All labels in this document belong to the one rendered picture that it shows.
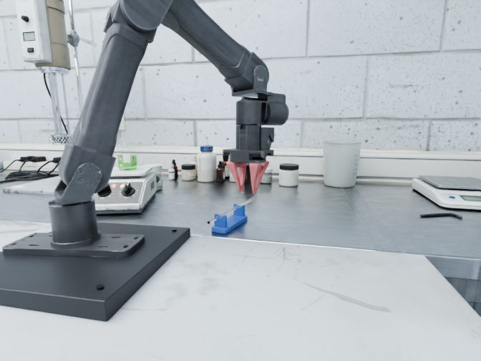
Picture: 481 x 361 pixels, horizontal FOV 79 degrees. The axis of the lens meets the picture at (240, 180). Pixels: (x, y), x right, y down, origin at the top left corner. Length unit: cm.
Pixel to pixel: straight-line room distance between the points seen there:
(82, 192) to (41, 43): 74
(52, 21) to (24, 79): 60
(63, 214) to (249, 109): 39
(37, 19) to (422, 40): 124
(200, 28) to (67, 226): 40
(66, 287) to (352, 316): 33
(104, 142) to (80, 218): 12
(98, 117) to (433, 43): 110
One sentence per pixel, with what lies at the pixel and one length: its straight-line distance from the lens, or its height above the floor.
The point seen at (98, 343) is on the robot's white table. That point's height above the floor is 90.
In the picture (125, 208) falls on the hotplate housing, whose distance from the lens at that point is 74.
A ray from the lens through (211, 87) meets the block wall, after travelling 125.
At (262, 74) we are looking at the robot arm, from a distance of 65.
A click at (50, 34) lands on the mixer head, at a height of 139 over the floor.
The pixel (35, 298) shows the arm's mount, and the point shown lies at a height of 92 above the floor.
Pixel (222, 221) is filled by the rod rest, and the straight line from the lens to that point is 58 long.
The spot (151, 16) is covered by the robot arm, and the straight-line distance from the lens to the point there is 53.
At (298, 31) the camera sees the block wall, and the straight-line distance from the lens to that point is 123.
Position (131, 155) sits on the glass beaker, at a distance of 82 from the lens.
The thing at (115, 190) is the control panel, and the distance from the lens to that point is 78.
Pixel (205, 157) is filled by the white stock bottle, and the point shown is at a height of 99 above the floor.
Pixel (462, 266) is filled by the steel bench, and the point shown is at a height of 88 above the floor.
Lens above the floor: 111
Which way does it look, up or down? 11 degrees down
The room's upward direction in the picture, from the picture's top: straight up
